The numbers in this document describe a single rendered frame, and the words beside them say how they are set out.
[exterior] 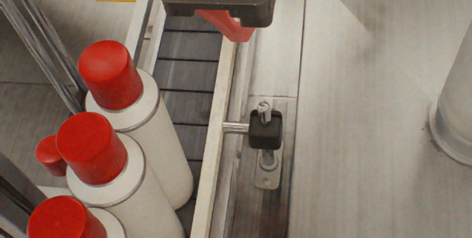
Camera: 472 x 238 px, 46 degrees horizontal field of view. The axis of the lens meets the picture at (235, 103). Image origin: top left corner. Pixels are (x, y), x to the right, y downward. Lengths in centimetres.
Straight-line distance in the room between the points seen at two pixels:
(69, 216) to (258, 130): 23
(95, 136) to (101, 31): 40
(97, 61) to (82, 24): 37
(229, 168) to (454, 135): 20
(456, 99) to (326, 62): 15
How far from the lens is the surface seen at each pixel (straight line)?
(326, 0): 64
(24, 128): 67
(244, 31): 42
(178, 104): 57
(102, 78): 35
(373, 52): 60
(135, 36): 52
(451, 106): 50
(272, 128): 50
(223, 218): 51
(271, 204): 57
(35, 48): 44
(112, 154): 33
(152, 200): 39
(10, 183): 52
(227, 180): 53
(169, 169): 45
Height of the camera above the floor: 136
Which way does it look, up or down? 59 degrees down
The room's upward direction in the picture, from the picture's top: 10 degrees counter-clockwise
